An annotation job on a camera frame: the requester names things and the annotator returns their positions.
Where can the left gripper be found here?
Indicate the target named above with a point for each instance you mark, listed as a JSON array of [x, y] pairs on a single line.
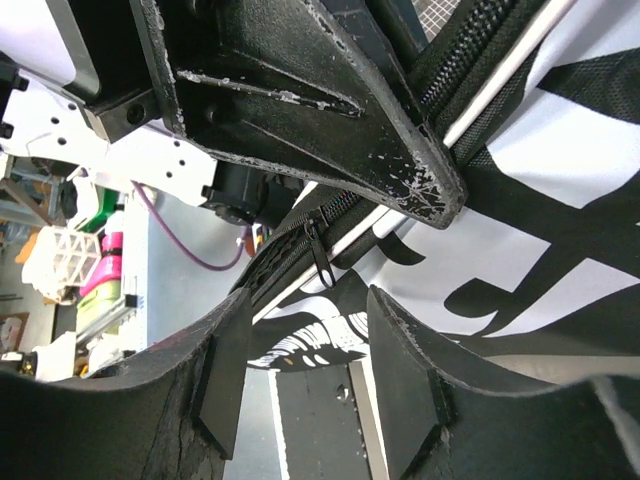
[[112, 82]]

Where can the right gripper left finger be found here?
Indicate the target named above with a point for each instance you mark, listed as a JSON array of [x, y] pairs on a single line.
[[168, 412]]

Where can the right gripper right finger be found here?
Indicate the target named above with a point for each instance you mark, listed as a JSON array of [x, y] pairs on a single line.
[[447, 413]]

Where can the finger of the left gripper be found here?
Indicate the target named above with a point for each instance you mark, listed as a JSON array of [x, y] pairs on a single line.
[[316, 90]]

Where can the black sport racket bag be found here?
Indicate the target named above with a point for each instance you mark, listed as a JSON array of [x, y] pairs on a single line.
[[542, 263]]

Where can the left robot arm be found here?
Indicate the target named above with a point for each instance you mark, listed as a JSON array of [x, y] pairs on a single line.
[[39, 119]]

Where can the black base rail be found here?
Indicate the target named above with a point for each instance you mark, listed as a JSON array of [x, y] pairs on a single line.
[[327, 424]]

